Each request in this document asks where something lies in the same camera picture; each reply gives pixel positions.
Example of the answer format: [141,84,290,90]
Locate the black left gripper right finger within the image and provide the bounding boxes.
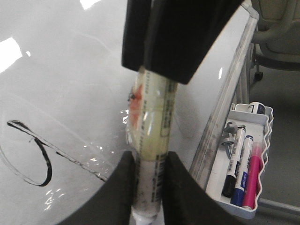
[162,151,241,225]

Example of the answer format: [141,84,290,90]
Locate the white wavy marker tray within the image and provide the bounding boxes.
[206,102,274,219]

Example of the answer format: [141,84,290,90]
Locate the grey office chair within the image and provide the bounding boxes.
[251,0,300,81]

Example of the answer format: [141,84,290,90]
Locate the pink highlighter in tray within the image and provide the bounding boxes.
[242,142,263,210]

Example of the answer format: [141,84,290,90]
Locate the white black whiteboard marker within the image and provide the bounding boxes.
[127,67,178,225]

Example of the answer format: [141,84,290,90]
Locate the blue capped marker in tray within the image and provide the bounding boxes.
[230,135,254,207]

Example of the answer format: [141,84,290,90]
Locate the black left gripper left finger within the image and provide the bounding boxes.
[59,151,135,225]

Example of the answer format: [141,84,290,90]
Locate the black capped marker in tray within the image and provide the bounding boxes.
[222,125,246,198]

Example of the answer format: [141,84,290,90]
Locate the white whiteboard with aluminium frame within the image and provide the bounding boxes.
[0,0,260,225]

